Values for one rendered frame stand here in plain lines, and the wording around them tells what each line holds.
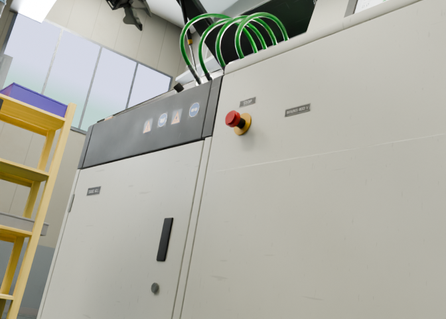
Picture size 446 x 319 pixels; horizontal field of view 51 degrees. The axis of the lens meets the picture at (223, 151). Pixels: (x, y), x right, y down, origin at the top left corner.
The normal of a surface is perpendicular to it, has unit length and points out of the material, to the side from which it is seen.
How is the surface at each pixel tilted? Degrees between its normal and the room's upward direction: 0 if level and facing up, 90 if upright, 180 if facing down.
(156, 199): 90
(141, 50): 90
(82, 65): 90
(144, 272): 90
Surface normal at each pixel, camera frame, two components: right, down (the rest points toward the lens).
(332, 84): -0.72, -0.33
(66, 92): 0.58, -0.18
